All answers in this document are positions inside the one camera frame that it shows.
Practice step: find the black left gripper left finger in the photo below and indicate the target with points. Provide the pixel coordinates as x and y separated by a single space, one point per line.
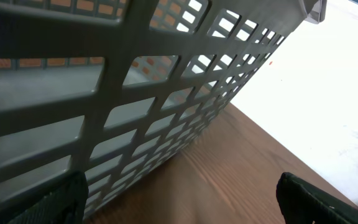
64 204

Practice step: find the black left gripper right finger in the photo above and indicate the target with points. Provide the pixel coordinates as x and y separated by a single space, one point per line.
301 202

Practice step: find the grey plastic basket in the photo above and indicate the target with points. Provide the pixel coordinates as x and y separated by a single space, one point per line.
113 89

